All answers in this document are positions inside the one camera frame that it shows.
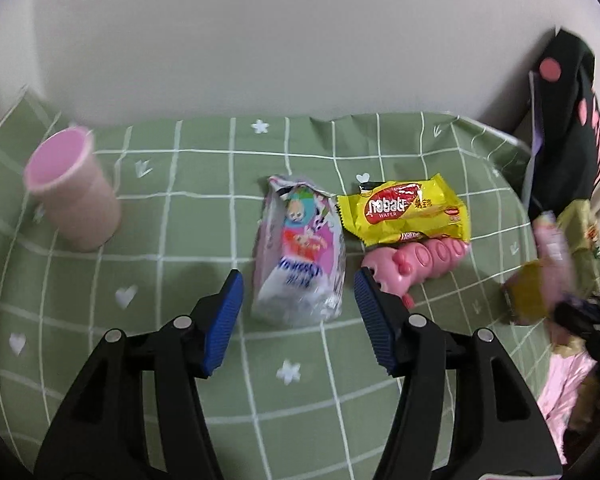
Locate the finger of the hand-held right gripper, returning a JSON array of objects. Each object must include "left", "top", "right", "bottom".
[{"left": 552, "top": 297, "right": 600, "bottom": 366}]

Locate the yellow-green bag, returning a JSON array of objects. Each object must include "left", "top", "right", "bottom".
[{"left": 557, "top": 200, "right": 600, "bottom": 301}]

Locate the pink plastic toy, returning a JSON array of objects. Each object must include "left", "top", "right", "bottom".
[{"left": 361, "top": 237, "right": 471, "bottom": 308}]

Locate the pink cup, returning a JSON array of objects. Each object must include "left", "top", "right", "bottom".
[{"left": 22, "top": 127, "right": 122, "bottom": 252}]

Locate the black cloth with pink dots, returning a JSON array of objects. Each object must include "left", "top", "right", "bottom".
[{"left": 527, "top": 27, "right": 600, "bottom": 223}]

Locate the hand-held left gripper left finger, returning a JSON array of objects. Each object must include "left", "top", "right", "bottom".
[{"left": 34, "top": 269, "right": 244, "bottom": 480}]

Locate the pink plastic bag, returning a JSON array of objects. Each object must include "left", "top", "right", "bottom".
[{"left": 535, "top": 350, "right": 600, "bottom": 456}]

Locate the pink and white cartoon pouch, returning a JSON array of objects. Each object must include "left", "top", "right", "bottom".
[{"left": 251, "top": 174, "right": 347, "bottom": 328}]

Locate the yellow-brown packet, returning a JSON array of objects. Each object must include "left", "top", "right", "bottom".
[{"left": 500, "top": 260, "right": 556, "bottom": 326}]

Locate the pale pink packet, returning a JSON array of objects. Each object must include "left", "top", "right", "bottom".
[{"left": 535, "top": 212, "right": 578, "bottom": 306}]

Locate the green checked tablecloth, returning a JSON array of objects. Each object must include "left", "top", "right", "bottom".
[{"left": 0, "top": 87, "right": 556, "bottom": 480}]

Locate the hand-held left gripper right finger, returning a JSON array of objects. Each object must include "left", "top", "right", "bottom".
[{"left": 354, "top": 266, "right": 563, "bottom": 480}]

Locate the yellow wafer packet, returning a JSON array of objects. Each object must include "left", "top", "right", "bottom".
[{"left": 336, "top": 172, "right": 472, "bottom": 248}]

